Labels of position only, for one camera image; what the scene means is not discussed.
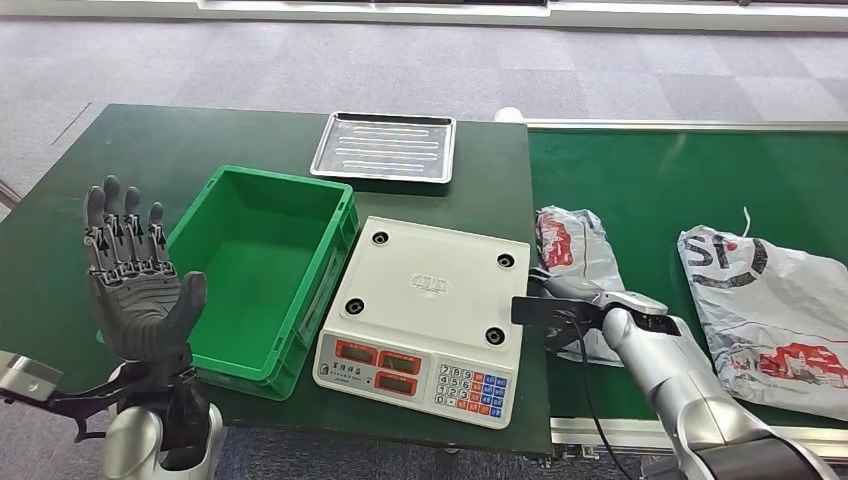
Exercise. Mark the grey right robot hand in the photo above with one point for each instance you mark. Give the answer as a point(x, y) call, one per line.
point(596, 291)

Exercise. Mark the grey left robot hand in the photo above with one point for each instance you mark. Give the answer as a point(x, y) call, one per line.
point(136, 311)

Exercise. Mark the small grey courier package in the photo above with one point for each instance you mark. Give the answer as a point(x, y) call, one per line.
point(576, 245)

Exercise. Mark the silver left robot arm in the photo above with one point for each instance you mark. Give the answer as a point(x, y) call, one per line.
point(132, 444)

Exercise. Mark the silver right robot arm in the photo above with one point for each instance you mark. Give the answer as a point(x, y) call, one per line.
point(689, 391)

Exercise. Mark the green conveyor belt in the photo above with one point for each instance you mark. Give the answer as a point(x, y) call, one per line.
point(662, 185)

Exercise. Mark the large grey courier package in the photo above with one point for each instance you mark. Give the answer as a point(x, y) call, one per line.
point(775, 311)

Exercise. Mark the white conveyor roller end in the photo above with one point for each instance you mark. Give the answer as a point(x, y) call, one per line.
point(508, 114)

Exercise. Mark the green plastic crate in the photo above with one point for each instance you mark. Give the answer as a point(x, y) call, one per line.
point(262, 278)

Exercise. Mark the white electronic price scale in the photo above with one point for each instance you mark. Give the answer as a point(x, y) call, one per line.
point(424, 291)

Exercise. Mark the silver metal tray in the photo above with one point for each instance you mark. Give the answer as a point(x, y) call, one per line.
point(384, 147)

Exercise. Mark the black left wrist camera bracket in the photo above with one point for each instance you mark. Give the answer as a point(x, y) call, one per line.
point(86, 397)

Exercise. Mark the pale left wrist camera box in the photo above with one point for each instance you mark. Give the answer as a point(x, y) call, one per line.
point(28, 375)

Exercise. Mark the silver conveyor frame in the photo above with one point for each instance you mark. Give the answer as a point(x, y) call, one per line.
point(596, 434)

